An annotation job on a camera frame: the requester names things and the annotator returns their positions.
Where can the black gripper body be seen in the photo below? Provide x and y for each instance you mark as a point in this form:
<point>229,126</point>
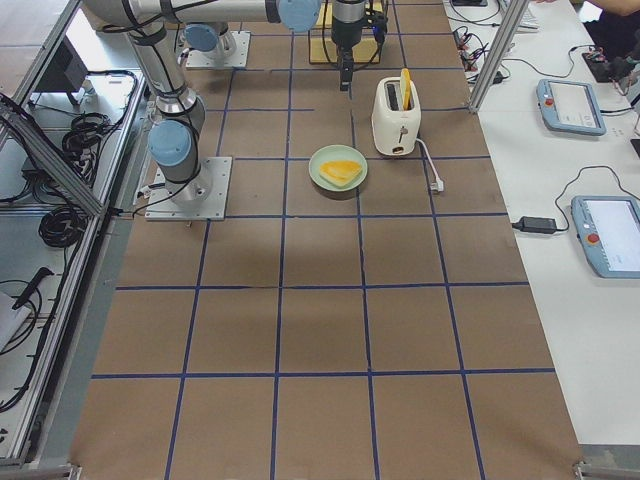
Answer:
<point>346,30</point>

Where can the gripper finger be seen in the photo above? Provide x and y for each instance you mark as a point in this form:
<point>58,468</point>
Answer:
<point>342,63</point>
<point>349,67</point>

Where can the white toaster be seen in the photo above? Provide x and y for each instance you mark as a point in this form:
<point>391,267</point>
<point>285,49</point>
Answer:
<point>394,131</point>

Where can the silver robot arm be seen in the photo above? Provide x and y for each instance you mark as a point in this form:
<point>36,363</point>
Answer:
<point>213,40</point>
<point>173,141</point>

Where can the yellow toast slice in toaster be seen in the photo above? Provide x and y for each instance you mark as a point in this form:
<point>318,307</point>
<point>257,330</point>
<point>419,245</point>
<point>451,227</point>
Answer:
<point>405,84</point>

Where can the light green plate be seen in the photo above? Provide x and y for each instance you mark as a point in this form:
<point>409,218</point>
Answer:
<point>336,152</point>

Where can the triangular toast on plate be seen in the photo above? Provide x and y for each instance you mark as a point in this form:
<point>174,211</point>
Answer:
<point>340,172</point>

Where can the upper blue teach pendant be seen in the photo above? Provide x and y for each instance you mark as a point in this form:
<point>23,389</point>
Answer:
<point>570,107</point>

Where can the blue teach pendant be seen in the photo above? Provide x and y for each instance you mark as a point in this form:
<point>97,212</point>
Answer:
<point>570,107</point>
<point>608,230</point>

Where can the black power adapter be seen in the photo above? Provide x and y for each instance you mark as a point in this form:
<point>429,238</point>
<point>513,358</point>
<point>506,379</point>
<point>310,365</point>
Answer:
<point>536,225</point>

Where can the lower blue teach pendant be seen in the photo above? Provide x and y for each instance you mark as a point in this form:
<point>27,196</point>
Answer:
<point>608,230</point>

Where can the wire basket with wood block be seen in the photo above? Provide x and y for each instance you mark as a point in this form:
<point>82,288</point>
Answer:
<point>322,50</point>

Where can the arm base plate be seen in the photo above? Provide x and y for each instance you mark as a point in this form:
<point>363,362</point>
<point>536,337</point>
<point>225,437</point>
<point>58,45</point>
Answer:
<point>197,60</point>
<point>203,198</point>

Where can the aluminium frame post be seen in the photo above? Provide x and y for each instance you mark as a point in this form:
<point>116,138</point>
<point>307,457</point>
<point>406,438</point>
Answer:
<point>498,48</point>

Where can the aluminium frame rail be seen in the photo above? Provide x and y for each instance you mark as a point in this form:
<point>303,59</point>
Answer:
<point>23,129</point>

